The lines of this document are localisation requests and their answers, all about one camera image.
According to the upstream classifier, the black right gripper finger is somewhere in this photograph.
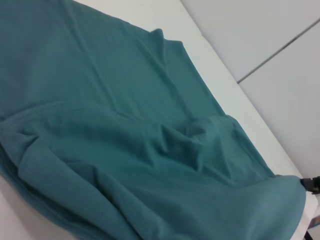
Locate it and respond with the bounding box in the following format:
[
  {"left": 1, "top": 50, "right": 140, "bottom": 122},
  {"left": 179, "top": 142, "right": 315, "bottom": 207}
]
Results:
[{"left": 299, "top": 175, "right": 320, "bottom": 195}]

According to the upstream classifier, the teal t-shirt with FREE print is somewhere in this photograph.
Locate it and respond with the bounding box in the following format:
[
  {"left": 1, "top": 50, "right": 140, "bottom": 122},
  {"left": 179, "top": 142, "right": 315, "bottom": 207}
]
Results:
[{"left": 0, "top": 0, "right": 308, "bottom": 240}]

